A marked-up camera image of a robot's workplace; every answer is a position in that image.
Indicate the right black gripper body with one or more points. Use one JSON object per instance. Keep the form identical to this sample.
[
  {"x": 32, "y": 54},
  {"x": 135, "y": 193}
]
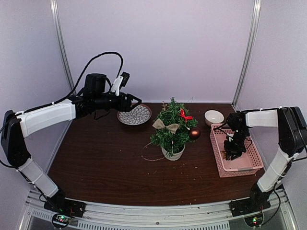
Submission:
[{"x": 237, "y": 144}]

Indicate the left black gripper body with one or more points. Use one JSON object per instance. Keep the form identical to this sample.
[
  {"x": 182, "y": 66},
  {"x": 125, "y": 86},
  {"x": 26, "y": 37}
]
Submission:
[{"x": 100, "y": 102}]

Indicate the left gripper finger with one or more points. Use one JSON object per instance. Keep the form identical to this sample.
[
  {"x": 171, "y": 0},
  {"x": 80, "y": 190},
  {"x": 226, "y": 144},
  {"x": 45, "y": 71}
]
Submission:
[
  {"x": 130, "y": 107},
  {"x": 131, "y": 98}
]

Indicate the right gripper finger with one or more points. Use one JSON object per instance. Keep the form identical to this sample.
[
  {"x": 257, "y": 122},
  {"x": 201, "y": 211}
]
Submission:
[
  {"x": 228, "y": 157},
  {"x": 237, "y": 156}
]

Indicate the red burlap bow ornament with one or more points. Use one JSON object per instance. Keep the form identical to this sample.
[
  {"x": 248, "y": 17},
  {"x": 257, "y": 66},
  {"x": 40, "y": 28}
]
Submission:
[{"x": 158, "y": 124}]

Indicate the small silver bell ornament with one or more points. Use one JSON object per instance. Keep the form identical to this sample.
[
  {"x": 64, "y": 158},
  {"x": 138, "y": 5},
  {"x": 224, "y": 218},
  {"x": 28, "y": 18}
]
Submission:
[{"x": 164, "y": 105}]

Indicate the red bauble ornament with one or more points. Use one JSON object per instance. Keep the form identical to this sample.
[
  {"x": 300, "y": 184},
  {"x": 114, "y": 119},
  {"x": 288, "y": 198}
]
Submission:
[{"x": 194, "y": 133}]

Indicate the small green christmas tree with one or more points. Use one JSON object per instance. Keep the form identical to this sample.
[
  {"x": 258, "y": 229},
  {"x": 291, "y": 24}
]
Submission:
[{"x": 173, "y": 145}]

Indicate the red ribbon bow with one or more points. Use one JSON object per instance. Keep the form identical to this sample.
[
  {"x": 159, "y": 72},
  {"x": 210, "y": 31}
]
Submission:
[{"x": 184, "y": 116}]

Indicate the gold star ornament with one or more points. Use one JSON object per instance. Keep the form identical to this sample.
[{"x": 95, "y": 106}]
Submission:
[{"x": 224, "y": 154}]

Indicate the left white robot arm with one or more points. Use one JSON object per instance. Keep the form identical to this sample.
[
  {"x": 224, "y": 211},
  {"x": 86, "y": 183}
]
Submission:
[{"x": 18, "y": 126}]

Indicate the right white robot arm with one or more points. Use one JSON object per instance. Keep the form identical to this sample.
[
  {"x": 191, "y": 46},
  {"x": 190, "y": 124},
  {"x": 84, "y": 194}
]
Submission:
[{"x": 292, "y": 140}]

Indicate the patterned ceramic plate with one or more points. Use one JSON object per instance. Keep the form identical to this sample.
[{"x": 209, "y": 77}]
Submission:
[{"x": 137, "y": 116}]

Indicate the pink plastic basket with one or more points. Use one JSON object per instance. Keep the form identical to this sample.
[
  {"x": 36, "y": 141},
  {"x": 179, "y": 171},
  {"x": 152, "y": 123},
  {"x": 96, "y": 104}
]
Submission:
[{"x": 248, "y": 164}]

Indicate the white ceramic bowl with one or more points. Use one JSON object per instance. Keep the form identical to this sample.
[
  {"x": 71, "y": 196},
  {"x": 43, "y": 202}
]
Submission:
[{"x": 213, "y": 117}]

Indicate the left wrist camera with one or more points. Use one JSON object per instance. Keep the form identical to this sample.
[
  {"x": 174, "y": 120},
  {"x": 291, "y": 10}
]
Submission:
[{"x": 120, "y": 82}]

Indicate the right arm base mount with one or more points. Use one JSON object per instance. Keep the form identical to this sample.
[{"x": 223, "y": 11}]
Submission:
[{"x": 247, "y": 206}]

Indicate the left aluminium frame post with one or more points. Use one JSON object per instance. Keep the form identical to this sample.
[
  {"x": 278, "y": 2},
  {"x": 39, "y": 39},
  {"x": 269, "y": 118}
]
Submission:
[{"x": 62, "y": 49}]

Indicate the aluminium frame post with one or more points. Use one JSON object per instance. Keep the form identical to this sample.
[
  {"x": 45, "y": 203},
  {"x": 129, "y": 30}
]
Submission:
[
  {"x": 62, "y": 49},
  {"x": 255, "y": 19}
]

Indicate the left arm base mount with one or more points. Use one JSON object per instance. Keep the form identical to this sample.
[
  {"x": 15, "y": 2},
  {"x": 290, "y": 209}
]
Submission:
[{"x": 71, "y": 208}]

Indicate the right aluminium frame post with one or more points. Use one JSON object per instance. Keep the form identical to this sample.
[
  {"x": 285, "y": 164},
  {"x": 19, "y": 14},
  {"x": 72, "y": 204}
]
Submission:
[{"x": 255, "y": 19}]

